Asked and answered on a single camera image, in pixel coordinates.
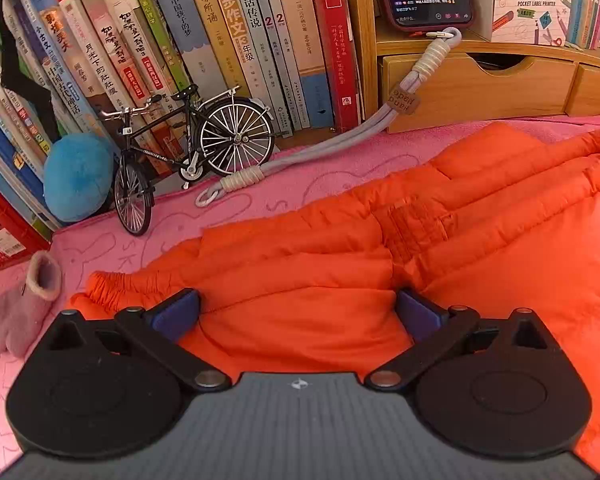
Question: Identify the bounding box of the grey knit glove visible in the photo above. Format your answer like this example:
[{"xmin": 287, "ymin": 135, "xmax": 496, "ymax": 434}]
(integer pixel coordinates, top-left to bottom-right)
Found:
[{"xmin": 0, "ymin": 251, "xmax": 63, "ymax": 358}]

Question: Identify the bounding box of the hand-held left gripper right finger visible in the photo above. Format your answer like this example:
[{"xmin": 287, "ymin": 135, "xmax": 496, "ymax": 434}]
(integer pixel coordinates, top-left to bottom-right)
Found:
[{"xmin": 365, "ymin": 288, "xmax": 563, "ymax": 391}]

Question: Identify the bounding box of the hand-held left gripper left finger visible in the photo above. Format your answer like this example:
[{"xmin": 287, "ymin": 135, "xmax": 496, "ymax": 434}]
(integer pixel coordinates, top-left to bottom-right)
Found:
[{"xmin": 47, "ymin": 288, "xmax": 231, "ymax": 392}]

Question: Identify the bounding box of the pink bunny-print blanket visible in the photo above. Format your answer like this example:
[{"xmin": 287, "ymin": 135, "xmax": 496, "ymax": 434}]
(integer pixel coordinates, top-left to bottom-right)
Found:
[{"xmin": 0, "ymin": 112, "xmax": 600, "ymax": 476}]

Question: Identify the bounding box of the orange puffer jacket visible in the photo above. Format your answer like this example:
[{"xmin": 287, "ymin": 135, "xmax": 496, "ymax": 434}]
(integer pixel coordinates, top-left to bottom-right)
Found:
[{"xmin": 69, "ymin": 122, "xmax": 600, "ymax": 473}]

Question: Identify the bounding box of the white printed cardboard box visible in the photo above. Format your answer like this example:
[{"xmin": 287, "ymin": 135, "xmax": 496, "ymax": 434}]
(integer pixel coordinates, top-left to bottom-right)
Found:
[{"xmin": 491, "ymin": 0, "xmax": 573, "ymax": 48}]

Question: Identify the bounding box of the blue plush ball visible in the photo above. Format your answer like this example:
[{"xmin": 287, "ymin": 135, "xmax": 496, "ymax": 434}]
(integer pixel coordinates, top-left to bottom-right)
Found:
[{"xmin": 43, "ymin": 132, "xmax": 116, "ymax": 223}]

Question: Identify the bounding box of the wooden drawer organizer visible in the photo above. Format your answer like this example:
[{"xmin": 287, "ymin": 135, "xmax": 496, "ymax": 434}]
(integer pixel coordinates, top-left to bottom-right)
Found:
[{"xmin": 345, "ymin": 0, "xmax": 600, "ymax": 133}]

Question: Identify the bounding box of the grey rope lanyard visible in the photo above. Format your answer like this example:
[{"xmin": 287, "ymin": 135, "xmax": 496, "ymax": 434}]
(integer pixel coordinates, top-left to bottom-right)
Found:
[{"xmin": 195, "ymin": 26, "xmax": 463, "ymax": 208}]

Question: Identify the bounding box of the black model bicycle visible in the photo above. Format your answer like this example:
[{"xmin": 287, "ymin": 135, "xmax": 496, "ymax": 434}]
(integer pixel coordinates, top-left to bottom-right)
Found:
[{"xmin": 100, "ymin": 85, "xmax": 276, "ymax": 237}]

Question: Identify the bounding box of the row of tall books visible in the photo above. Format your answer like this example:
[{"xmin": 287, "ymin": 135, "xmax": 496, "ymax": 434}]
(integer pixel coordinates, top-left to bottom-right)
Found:
[{"xmin": 0, "ymin": 0, "xmax": 361, "ymax": 241}]

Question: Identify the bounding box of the red plastic crate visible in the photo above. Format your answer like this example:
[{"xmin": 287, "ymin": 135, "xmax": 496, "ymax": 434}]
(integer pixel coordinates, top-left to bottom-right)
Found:
[{"xmin": 0, "ymin": 170, "xmax": 51, "ymax": 277}]

